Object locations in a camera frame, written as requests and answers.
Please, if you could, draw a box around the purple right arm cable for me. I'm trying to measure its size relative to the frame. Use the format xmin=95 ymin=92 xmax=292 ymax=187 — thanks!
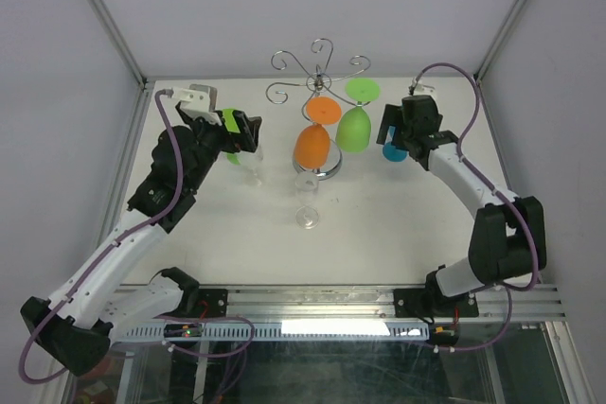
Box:
xmin=412 ymin=61 xmax=544 ymax=354

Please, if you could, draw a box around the blue plastic wine glass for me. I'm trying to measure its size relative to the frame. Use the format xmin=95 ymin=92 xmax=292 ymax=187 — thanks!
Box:
xmin=382 ymin=126 xmax=408 ymax=163

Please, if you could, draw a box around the right corner frame post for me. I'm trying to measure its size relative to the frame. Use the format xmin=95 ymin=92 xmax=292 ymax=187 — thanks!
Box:
xmin=474 ymin=0 xmax=530 ymax=81

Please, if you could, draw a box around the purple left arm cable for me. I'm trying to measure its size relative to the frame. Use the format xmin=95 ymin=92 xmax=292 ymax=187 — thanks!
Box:
xmin=20 ymin=88 xmax=186 ymax=385

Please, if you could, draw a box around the chrome wine glass rack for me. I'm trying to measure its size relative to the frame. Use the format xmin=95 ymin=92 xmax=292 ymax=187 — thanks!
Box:
xmin=293 ymin=64 xmax=360 ymax=181

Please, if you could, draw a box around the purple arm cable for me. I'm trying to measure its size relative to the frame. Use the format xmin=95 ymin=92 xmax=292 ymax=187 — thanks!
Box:
xmin=412 ymin=61 xmax=544 ymax=354
xmin=20 ymin=88 xmax=186 ymax=385

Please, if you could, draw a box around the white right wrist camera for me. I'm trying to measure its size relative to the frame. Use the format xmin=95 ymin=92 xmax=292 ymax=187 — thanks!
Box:
xmin=408 ymin=79 xmax=436 ymax=96

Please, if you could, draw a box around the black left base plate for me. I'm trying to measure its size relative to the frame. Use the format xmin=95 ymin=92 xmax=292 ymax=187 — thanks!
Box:
xmin=180 ymin=288 xmax=228 ymax=319

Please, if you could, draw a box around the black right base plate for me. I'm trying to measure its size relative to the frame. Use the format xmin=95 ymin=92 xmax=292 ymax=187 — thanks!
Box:
xmin=393 ymin=288 xmax=479 ymax=320

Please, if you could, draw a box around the clear wine glass left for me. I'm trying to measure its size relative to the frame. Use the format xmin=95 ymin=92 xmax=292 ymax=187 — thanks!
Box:
xmin=239 ymin=145 xmax=263 ymax=186

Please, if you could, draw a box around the clear flute glass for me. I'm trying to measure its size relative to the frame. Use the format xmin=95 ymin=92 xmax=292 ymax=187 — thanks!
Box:
xmin=294 ymin=171 xmax=319 ymax=229

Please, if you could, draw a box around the corner frame post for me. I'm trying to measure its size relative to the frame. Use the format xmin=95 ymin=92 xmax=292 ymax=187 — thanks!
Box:
xmin=87 ymin=0 xmax=147 ymax=88
xmin=474 ymin=0 xmax=530 ymax=81

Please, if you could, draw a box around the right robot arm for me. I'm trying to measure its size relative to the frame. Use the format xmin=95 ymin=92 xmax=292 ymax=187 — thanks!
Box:
xmin=377 ymin=96 xmax=546 ymax=317

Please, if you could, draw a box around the left corner frame post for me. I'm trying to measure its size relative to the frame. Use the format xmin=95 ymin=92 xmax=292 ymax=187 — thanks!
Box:
xmin=87 ymin=0 xmax=147 ymax=88

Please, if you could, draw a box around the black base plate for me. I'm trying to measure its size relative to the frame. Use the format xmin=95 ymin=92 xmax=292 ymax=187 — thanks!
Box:
xmin=393 ymin=288 xmax=479 ymax=320
xmin=180 ymin=288 xmax=228 ymax=319

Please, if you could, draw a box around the aluminium mounting rail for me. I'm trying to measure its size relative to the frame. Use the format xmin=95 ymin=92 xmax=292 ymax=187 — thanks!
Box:
xmin=202 ymin=284 xmax=566 ymax=325

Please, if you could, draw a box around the green wine glass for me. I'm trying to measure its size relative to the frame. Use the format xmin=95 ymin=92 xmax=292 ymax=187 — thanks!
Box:
xmin=335 ymin=78 xmax=381 ymax=153
xmin=222 ymin=108 xmax=241 ymax=166

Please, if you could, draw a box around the white LED light strip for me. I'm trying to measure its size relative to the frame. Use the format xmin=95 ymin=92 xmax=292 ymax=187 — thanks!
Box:
xmin=280 ymin=319 xmax=390 ymax=337

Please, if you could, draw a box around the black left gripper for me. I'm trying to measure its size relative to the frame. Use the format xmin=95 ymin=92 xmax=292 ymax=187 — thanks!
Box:
xmin=177 ymin=103 xmax=260 ymax=192

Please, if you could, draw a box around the orange plastic wine glass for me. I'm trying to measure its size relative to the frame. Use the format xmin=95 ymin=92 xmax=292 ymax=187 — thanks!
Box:
xmin=294 ymin=96 xmax=342 ymax=169

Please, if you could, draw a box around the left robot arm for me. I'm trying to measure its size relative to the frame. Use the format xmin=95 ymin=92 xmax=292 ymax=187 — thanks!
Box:
xmin=20 ymin=109 xmax=262 ymax=377

